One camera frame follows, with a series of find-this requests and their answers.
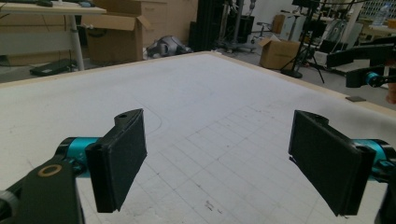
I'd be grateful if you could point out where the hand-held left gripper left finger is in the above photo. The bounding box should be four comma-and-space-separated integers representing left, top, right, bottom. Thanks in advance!
57, 108, 148, 214

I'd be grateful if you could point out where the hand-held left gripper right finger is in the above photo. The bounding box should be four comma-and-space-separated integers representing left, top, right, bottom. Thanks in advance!
288, 109, 396, 217

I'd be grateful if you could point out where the clear water bottle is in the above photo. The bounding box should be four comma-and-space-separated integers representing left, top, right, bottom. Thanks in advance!
372, 2, 390, 27

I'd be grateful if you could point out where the black tripod stand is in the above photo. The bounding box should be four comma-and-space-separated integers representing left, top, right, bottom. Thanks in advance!
279, 0, 327, 84

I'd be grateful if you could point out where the small cardboard box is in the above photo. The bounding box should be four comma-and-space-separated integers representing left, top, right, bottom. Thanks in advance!
259, 36, 302, 70

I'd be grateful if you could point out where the flat black device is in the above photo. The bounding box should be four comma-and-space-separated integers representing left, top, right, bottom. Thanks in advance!
29, 58, 78, 77

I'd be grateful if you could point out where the open cardboard box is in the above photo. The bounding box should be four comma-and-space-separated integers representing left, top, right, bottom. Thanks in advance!
81, 13, 153, 64

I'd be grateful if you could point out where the grey plastic shell device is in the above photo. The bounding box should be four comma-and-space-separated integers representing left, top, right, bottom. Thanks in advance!
146, 35, 193, 59

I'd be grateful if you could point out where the large cardboard box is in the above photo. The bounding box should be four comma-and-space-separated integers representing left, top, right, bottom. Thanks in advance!
92, 0, 199, 48

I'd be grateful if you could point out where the black metal frame stand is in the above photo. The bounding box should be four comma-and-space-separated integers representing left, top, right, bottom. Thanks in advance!
188, 0, 232, 52

